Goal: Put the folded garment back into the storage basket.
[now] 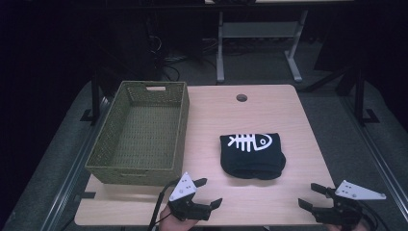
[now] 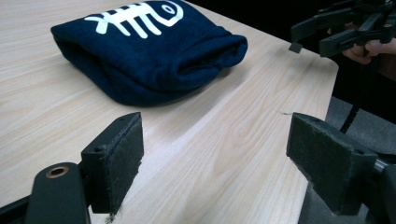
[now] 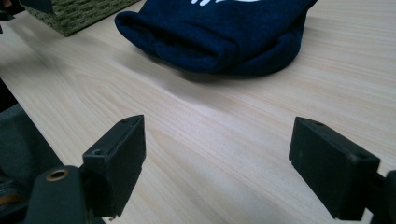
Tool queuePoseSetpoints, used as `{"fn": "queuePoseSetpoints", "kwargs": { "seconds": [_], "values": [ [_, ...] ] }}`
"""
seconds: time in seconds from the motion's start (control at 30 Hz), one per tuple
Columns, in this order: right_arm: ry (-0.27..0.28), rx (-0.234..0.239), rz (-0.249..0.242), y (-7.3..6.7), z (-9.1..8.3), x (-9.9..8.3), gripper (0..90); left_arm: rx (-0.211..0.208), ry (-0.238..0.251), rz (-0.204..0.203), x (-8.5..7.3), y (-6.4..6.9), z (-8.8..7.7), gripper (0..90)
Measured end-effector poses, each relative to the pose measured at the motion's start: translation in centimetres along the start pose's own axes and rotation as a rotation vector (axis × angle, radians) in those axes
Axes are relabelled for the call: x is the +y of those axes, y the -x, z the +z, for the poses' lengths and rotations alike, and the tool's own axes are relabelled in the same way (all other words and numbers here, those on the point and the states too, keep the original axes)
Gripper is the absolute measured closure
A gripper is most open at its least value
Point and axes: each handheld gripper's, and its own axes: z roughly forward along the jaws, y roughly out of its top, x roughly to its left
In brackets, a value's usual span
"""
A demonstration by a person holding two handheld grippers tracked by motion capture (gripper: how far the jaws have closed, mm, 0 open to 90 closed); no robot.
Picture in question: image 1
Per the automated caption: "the black cloth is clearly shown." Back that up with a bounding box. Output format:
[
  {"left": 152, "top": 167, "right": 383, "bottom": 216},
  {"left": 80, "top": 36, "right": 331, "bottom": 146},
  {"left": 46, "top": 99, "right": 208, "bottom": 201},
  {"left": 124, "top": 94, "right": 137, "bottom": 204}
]
[{"left": 219, "top": 132, "right": 287, "bottom": 181}]

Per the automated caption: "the green woven basket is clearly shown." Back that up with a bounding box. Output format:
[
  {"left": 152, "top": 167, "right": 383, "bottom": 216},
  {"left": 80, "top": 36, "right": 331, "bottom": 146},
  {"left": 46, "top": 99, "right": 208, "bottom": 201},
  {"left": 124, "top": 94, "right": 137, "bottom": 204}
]
[{"left": 85, "top": 80, "right": 191, "bottom": 188}]

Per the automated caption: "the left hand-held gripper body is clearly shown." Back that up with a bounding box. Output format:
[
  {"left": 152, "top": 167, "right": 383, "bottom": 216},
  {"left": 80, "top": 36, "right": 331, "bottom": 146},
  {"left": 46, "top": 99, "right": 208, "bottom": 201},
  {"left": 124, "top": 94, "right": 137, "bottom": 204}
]
[{"left": 167, "top": 171, "right": 214, "bottom": 222}]

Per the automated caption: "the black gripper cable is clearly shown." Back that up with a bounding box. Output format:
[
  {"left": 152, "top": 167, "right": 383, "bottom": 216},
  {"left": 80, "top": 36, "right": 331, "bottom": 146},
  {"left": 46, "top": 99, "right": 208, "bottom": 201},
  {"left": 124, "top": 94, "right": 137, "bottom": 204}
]
[
  {"left": 358, "top": 200, "right": 392, "bottom": 231},
  {"left": 147, "top": 179, "right": 179, "bottom": 231}
]

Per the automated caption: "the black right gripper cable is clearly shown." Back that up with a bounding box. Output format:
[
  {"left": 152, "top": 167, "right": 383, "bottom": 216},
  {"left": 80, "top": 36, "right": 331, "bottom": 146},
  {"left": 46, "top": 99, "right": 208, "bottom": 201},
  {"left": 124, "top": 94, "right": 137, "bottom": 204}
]
[{"left": 358, "top": 200, "right": 392, "bottom": 231}]

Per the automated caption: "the black metal stand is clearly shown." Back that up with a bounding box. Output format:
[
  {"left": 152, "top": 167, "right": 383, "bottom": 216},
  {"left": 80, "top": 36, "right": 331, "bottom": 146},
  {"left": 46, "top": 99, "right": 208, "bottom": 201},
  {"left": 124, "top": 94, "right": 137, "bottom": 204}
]
[
  {"left": 351, "top": 66, "right": 381, "bottom": 127},
  {"left": 79, "top": 68, "right": 104, "bottom": 126}
]

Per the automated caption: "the grey metal desk frame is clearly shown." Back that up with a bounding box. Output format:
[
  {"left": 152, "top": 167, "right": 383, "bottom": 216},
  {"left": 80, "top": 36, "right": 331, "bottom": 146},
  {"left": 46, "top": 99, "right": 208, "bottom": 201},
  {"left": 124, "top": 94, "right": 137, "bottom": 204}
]
[{"left": 216, "top": 9, "right": 310, "bottom": 85}]

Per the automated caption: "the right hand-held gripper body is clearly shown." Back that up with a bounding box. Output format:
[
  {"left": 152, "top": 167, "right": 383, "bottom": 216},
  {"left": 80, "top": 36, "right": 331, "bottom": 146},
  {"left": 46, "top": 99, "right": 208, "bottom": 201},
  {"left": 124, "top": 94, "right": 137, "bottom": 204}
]
[{"left": 312, "top": 179, "right": 387, "bottom": 226}]

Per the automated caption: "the person's right hand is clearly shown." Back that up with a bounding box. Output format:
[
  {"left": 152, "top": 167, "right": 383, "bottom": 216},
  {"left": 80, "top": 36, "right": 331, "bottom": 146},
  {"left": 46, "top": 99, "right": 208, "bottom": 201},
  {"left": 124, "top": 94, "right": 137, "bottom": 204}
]
[{"left": 326, "top": 219, "right": 370, "bottom": 231}]

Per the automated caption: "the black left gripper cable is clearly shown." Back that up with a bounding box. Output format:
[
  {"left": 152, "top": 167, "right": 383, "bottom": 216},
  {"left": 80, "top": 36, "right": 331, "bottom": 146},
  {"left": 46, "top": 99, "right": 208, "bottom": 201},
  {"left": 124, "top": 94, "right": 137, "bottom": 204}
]
[{"left": 147, "top": 179, "right": 179, "bottom": 231}]

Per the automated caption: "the grey metal floor rail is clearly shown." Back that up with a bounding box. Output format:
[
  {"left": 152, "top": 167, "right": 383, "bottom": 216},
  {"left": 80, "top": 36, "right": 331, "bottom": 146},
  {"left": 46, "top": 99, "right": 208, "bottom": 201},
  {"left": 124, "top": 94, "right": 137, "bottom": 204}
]
[
  {"left": 39, "top": 95, "right": 114, "bottom": 231},
  {"left": 339, "top": 95, "right": 408, "bottom": 222}
]

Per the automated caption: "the bundle of floor cables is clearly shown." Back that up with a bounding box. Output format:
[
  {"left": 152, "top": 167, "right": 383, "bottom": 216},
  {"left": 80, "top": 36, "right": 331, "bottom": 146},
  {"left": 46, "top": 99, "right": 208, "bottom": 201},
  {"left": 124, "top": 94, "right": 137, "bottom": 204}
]
[{"left": 145, "top": 33, "right": 191, "bottom": 83}]

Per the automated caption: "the person's left hand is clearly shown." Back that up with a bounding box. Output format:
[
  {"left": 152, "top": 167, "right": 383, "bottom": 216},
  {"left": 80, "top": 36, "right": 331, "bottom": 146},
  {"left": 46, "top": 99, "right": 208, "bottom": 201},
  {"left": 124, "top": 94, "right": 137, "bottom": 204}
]
[{"left": 158, "top": 205, "right": 200, "bottom": 231}]

